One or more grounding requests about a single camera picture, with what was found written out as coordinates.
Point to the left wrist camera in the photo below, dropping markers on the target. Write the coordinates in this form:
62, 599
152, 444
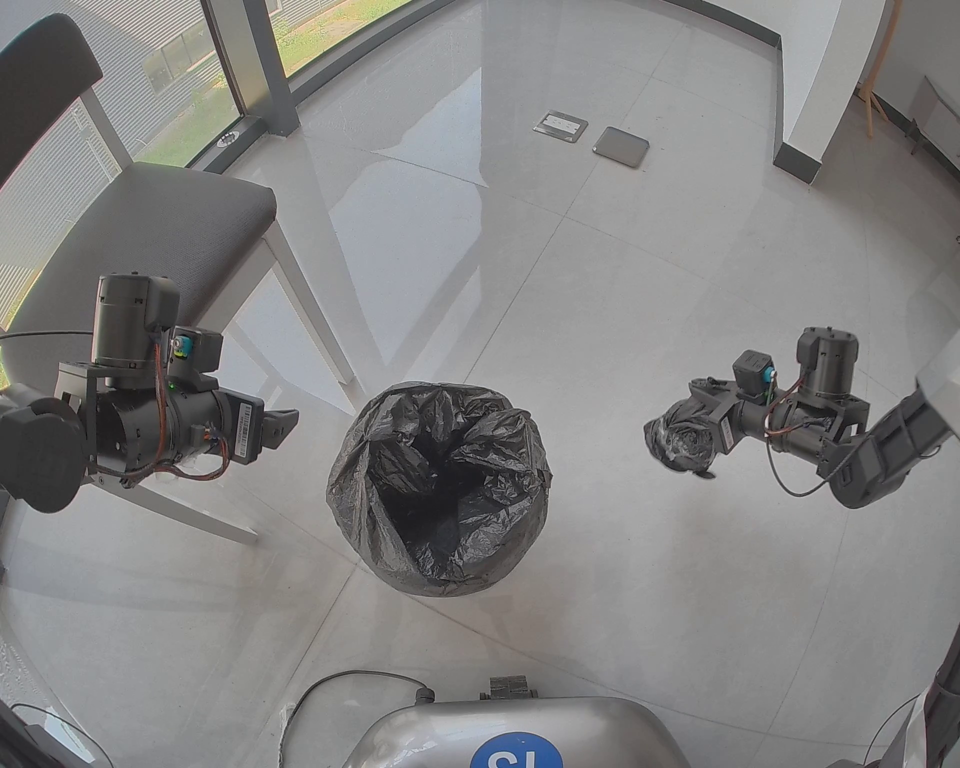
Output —
199, 352

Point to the white chair with grey seat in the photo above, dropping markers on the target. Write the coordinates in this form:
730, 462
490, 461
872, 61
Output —
187, 217

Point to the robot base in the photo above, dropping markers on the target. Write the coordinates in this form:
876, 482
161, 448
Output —
435, 731

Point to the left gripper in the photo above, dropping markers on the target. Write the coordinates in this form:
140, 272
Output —
244, 427

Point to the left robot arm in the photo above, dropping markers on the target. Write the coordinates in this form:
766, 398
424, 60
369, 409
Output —
45, 450

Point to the black plastic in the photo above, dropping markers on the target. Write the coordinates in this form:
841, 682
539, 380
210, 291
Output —
675, 442

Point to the window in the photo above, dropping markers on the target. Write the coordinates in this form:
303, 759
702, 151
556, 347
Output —
255, 60

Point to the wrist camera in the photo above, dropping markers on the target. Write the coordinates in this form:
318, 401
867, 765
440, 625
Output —
752, 371
199, 352

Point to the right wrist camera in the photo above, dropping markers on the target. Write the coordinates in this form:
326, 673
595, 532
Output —
752, 371

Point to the wooden stand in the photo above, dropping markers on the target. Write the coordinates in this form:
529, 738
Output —
871, 94

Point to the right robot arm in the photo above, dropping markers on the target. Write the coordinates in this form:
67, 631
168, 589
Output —
877, 457

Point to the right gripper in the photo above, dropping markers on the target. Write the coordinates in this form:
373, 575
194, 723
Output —
729, 427

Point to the black plastic bag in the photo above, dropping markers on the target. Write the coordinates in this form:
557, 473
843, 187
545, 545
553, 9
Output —
487, 450

